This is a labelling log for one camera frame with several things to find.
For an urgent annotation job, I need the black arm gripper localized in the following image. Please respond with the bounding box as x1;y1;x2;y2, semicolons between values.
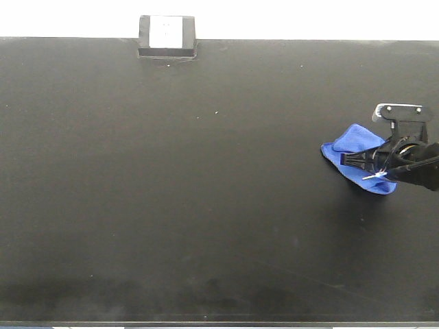
340;137;420;173

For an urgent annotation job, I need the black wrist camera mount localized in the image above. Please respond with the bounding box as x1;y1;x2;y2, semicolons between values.
372;103;434;144

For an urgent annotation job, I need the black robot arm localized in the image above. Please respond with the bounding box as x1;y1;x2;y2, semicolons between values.
340;137;438;191

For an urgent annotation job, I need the blue microfiber cloth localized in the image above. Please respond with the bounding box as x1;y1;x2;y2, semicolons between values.
320;123;397;195

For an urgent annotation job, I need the black bench outlet box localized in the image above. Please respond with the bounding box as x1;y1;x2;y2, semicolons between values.
138;15;197;59

